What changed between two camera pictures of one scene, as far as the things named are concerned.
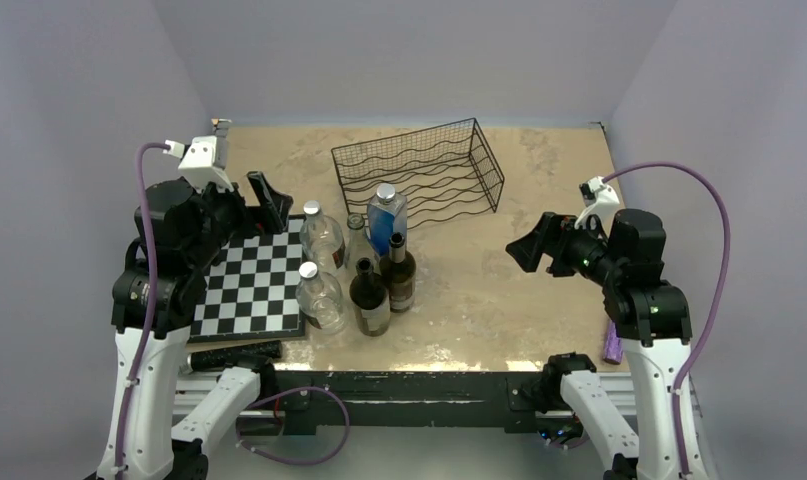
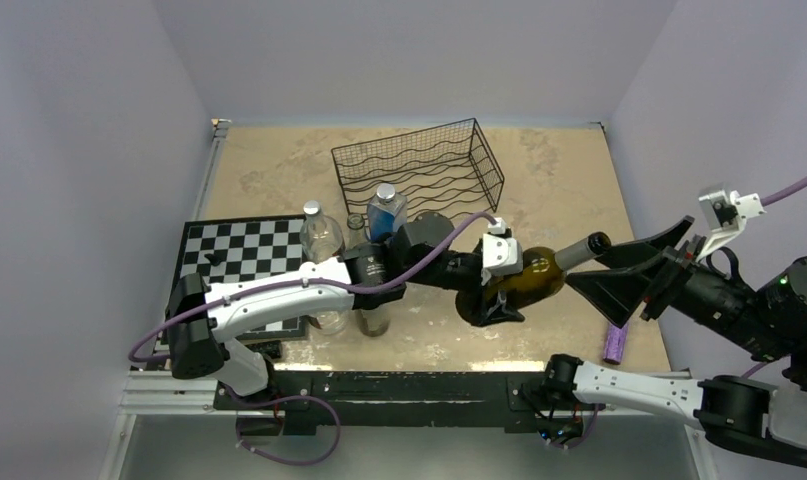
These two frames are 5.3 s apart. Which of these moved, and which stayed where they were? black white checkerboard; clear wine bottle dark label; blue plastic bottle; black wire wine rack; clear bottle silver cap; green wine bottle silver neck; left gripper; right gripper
Moved: right gripper; left gripper; green wine bottle silver neck
Stayed: black white checkerboard; clear bottle silver cap; black wire wine rack; clear wine bottle dark label; blue plastic bottle
